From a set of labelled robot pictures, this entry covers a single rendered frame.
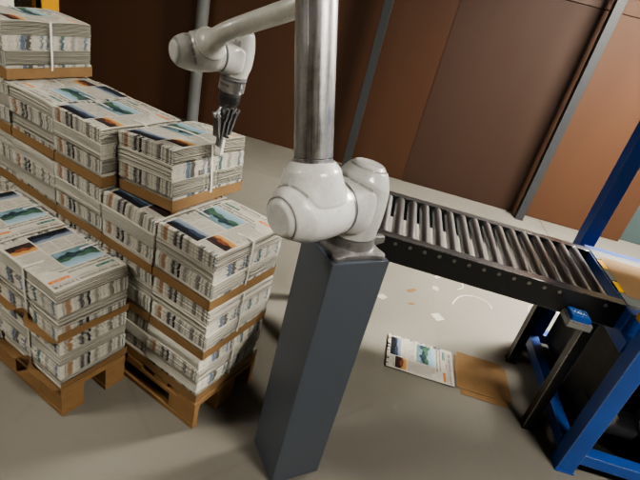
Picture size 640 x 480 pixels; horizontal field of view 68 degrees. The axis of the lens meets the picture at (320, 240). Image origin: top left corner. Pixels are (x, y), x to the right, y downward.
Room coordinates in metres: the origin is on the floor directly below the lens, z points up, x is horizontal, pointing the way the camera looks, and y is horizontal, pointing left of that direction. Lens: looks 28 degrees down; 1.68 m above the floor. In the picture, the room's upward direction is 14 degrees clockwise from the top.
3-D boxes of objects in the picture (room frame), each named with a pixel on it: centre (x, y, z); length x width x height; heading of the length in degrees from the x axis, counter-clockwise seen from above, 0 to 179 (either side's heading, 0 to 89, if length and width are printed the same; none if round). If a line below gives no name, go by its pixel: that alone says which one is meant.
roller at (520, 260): (2.09, -0.92, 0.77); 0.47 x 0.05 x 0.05; 176
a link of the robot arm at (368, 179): (1.29, -0.08, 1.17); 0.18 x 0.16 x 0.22; 142
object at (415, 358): (2.10, -0.70, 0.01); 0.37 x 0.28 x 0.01; 86
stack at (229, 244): (1.73, 0.75, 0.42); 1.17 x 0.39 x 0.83; 64
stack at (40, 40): (2.04, 1.40, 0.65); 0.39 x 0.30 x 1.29; 154
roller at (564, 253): (2.07, -1.18, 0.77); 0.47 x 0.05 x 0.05; 176
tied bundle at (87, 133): (1.79, 0.88, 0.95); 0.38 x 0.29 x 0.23; 155
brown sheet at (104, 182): (1.79, 0.88, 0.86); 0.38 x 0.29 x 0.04; 155
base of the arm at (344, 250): (1.31, -0.10, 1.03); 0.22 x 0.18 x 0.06; 123
